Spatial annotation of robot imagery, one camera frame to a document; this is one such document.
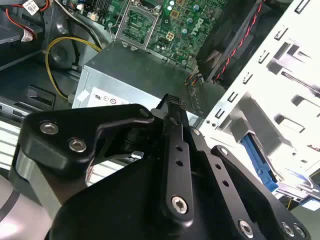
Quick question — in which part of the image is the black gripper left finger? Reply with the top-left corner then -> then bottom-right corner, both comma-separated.
8,93 -> 195,228

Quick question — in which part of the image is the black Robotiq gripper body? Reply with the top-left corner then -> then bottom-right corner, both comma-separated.
48,147 -> 241,240

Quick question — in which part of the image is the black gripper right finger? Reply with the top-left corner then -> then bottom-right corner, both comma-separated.
186,126 -> 313,240

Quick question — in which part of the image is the hard disk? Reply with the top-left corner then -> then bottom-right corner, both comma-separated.
240,132 -> 318,208

